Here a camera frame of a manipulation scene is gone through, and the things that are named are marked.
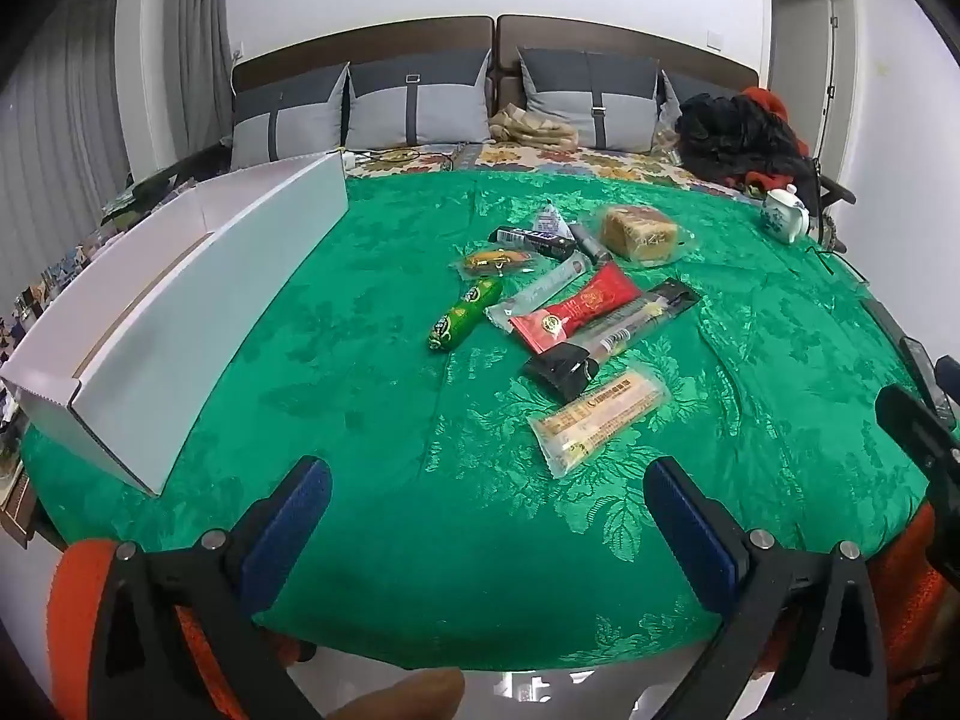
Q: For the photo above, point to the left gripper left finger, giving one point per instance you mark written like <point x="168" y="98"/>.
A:
<point x="141" y="665"/>

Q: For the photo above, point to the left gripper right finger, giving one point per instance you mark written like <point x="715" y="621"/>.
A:
<point x="814" y="611"/>

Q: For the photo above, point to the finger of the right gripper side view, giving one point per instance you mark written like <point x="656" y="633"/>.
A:
<point x="934" y="449"/>

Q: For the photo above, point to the dark chocolate bar packet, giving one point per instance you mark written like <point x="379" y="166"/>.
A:
<point x="544" y="243"/>

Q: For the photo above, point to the clear long jelly stick packet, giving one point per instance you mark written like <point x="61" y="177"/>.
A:
<point x="539" y="292"/>

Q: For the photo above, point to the black smartphone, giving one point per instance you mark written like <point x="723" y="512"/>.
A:
<point x="922" y="372"/>

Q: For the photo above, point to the white blue ceramic teapot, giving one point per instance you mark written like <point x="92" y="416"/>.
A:
<point x="785" y="216"/>

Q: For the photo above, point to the black chair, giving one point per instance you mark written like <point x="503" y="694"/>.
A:
<point x="829" y="193"/>

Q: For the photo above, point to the red garment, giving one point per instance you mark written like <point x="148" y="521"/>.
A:
<point x="770" y="154"/>

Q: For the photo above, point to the white cardboard box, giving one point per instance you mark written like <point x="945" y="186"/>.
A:
<point x="119" y="366"/>

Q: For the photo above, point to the beige wafer bar packet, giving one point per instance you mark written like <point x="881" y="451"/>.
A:
<point x="570" y="436"/>

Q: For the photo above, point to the packaged bread loaf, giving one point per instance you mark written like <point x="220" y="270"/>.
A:
<point x="644" y="235"/>

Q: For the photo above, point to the black jacket pile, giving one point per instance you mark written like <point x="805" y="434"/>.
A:
<point x="709" y="132"/>

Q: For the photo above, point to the black clear long snack packet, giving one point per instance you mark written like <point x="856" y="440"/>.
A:
<point x="565" y="370"/>

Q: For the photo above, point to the floral bedsheet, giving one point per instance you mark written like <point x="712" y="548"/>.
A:
<point x="512" y="157"/>

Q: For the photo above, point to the red snack packet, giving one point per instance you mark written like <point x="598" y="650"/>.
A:
<point x="608" y="290"/>

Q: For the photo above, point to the far right grey pillow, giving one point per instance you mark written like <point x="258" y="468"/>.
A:
<point x="676" y="88"/>

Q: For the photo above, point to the grey pillow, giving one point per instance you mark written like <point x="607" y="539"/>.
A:
<point x="419" y="99"/>
<point x="609" y="99"/>
<point x="298" y="116"/>
<point x="676" y="88"/>

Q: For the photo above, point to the white door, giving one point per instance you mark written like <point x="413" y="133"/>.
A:
<point x="808" y="73"/>

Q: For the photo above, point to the white silver snack pouch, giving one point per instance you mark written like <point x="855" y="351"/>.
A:
<point x="549" y="221"/>

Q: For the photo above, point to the green patterned tablecloth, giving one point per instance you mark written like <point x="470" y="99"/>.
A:
<point x="447" y="541"/>

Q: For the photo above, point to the green sausage snack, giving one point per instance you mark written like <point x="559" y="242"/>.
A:
<point x="456" y="324"/>

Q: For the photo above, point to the orange snack in clear wrapper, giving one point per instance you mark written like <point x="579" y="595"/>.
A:
<point x="496" y="262"/>

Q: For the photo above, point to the folded beige cloth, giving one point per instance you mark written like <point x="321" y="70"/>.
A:
<point x="515" y="124"/>

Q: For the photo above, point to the far left grey pillow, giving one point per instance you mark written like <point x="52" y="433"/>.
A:
<point x="298" y="116"/>

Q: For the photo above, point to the grey curtain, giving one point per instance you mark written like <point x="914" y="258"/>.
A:
<point x="97" y="94"/>

